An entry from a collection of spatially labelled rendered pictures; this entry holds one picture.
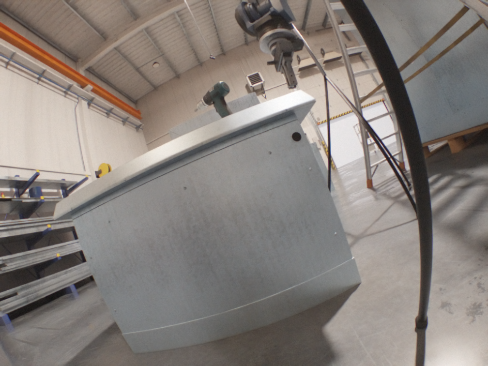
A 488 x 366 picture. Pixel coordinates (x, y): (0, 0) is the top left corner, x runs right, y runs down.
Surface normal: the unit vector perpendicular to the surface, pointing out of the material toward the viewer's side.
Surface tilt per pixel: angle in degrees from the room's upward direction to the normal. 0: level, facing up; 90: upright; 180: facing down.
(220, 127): 67
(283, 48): 90
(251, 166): 90
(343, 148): 90
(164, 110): 90
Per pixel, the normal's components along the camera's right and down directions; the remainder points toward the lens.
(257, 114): -0.17, -0.41
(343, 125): -0.07, -0.04
